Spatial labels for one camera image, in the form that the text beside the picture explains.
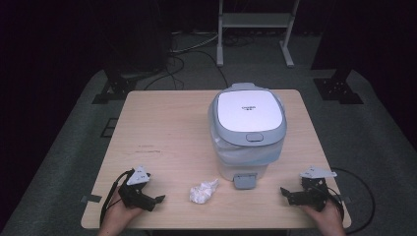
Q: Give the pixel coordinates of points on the dark floor socket plate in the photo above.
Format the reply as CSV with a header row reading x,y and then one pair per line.
x,y
109,128

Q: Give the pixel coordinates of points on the person's left hand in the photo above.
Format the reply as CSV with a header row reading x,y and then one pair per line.
x,y
116,211

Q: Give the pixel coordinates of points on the white paper tissue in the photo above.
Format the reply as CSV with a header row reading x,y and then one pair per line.
x,y
201,193

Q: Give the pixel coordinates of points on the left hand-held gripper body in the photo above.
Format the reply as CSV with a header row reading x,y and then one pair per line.
x,y
136,196

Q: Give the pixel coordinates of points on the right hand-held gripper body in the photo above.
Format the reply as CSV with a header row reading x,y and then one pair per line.
x,y
314,191

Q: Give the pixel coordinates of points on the black stand base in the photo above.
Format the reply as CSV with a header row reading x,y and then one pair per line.
x,y
114,88
337,90

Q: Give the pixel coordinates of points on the grey tape strip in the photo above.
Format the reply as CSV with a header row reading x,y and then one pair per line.
x,y
91,198

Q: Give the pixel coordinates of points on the person's right hand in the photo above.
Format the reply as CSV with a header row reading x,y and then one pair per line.
x,y
327,216

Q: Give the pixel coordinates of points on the white metal stand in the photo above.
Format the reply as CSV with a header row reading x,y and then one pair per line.
x,y
255,19

